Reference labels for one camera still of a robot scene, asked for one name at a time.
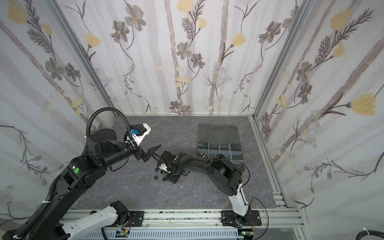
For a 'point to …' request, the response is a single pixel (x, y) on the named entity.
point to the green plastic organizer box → (215, 139)
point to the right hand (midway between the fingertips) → (173, 173)
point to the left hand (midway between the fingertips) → (153, 135)
